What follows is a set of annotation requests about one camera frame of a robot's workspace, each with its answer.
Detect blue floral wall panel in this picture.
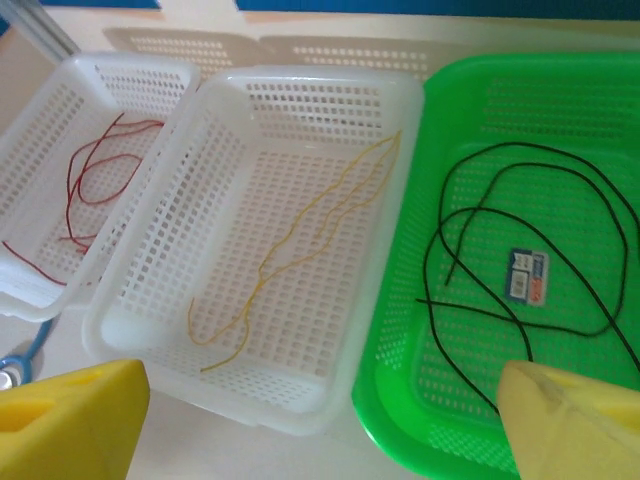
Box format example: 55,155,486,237
234,0,640,21
49,0,164,10

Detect red wire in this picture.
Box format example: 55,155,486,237
67,112,166,251
1,234,99,287

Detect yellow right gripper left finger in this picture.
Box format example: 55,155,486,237
0,358,151,480

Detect green perforated plastic basket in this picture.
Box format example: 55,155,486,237
351,52,640,476

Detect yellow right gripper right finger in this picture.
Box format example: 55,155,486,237
497,359,640,480

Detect white perforated plastic basket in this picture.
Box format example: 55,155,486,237
82,64,427,437
0,52,202,322

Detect yellow wire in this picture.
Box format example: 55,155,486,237
187,129,404,346
199,130,404,374

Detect blue stethoscope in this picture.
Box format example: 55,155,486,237
0,319,56,391

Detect black wire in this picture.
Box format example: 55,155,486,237
444,207,640,369
415,160,630,337
422,142,640,416

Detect blue white label sticker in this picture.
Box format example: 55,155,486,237
503,247,551,306

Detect aluminium frame post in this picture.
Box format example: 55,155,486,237
0,0,81,61

